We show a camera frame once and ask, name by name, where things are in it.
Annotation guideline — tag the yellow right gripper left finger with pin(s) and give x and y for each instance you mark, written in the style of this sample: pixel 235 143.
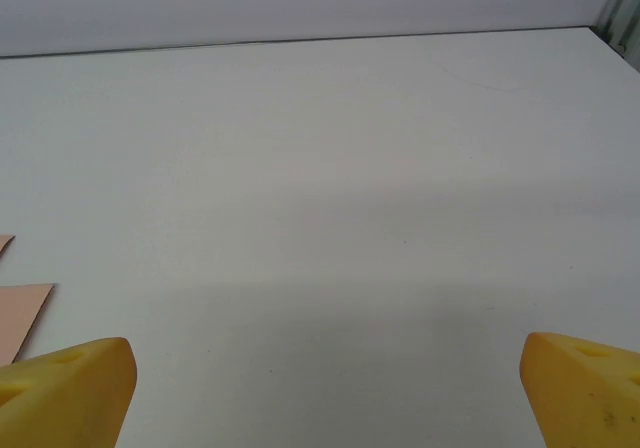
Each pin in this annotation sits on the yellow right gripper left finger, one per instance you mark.
pixel 65 398

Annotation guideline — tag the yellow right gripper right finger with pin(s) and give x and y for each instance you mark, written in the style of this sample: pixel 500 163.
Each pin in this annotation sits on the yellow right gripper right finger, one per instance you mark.
pixel 585 398

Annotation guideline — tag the peach orange cloth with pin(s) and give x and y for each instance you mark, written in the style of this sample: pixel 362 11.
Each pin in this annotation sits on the peach orange cloth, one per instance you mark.
pixel 20 318

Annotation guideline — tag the aluminium frame post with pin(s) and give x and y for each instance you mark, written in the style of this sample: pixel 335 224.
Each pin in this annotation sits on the aluminium frame post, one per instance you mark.
pixel 622 13

